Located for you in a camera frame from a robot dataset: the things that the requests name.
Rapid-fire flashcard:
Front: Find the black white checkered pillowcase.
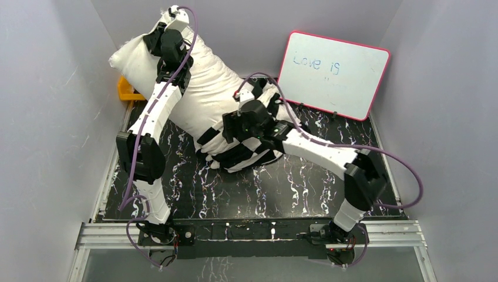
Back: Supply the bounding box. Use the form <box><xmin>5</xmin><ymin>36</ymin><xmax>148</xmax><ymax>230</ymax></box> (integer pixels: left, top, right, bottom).
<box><xmin>195</xmin><ymin>78</ymin><xmax>309</xmax><ymax>173</ymax></box>

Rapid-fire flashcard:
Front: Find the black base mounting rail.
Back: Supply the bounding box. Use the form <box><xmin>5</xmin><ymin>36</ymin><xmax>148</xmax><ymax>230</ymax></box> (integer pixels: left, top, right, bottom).
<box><xmin>134</xmin><ymin>217</ymin><xmax>369</xmax><ymax>264</ymax></box>

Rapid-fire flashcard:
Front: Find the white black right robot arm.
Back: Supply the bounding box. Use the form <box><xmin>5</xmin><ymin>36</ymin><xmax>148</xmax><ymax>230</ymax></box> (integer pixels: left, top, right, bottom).
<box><xmin>222</xmin><ymin>100</ymin><xmax>388</xmax><ymax>243</ymax></box>

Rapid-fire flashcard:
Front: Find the white pillow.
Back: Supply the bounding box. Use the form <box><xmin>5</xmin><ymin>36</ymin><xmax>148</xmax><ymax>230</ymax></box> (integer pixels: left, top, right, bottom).
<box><xmin>109</xmin><ymin>14</ymin><xmax>242</xmax><ymax>139</ymax></box>

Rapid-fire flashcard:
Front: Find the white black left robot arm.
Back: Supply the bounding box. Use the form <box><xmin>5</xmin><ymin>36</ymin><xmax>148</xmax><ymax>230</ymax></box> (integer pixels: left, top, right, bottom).
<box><xmin>116</xmin><ymin>22</ymin><xmax>194</xmax><ymax>244</ymax></box>

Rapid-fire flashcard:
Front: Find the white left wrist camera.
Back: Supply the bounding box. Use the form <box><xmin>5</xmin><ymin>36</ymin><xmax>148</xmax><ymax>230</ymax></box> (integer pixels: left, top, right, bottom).
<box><xmin>163</xmin><ymin>5</ymin><xmax>190</xmax><ymax>32</ymax></box>

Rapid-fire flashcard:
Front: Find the yellow plastic bin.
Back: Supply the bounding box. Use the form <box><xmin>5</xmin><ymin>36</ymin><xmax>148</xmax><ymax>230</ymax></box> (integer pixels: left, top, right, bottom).
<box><xmin>117</xmin><ymin>76</ymin><xmax>146</xmax><ymax>101</ymax></box>

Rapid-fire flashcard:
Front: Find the aluminium frame rail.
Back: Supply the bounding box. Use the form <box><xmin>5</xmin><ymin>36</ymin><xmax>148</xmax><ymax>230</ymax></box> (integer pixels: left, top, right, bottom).
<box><xmin>69</xmin><ymin>218</ymin><xmax>436</xmax><ymax>281</ymax></box>

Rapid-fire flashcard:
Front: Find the pink framed whiteboard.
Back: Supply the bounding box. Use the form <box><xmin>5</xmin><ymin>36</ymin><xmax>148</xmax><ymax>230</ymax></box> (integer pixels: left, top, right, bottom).
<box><xmin>278</xmin><ymin>31</ymin><xmax>391</xmax><ymax>121</ymax></box>

